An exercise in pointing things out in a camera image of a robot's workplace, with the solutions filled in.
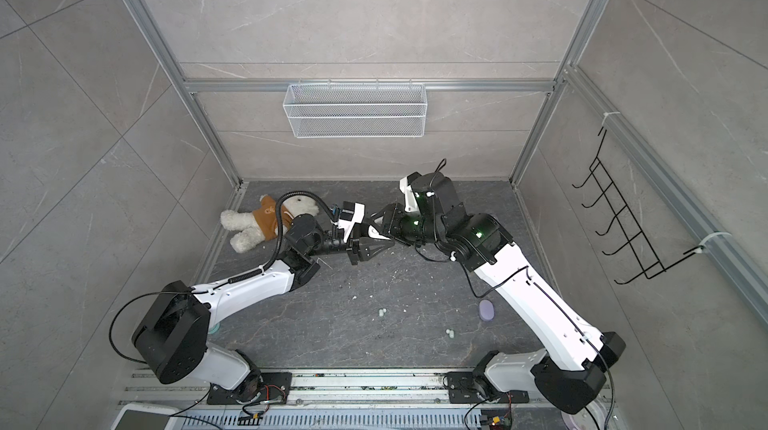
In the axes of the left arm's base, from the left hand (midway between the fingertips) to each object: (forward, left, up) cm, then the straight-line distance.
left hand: (393, 232), depth 66 cm
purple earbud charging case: (-8, -28, -30) cm, 42 cm away
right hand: (0, +4, +3) cm, 6 cm away
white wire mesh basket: (+53, +21, -2) cm, 57 cm away
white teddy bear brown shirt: (+20, +42, -23) cm, 52 cm away
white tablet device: (-30, +60, -29) cm, 73 cm away
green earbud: (-14, -16, -31) cm, 37 cm away
